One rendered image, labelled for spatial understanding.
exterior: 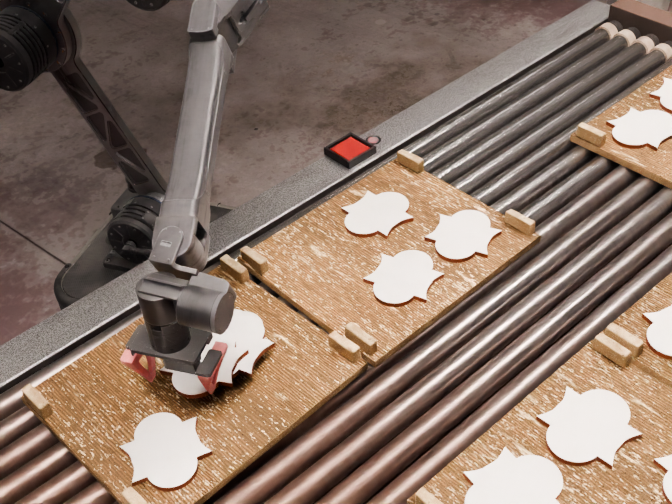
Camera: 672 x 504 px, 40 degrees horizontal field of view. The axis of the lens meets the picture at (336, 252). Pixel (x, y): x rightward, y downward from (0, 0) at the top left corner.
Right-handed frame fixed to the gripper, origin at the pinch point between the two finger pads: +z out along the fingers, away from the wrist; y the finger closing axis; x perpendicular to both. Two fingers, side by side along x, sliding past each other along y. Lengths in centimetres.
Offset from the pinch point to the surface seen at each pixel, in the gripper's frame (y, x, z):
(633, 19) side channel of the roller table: -57, -132, 3
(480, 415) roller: -43.0, -9.1, 5.9
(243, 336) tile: -5.0, -11.9, 1.4
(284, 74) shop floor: 77, -240, 96
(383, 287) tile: -23.1, -29.4, 3.2
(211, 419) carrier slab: -5.0, 2.3, 4.5
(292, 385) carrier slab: -14.6, -6.7, 4.4
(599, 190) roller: -55, -66, 5
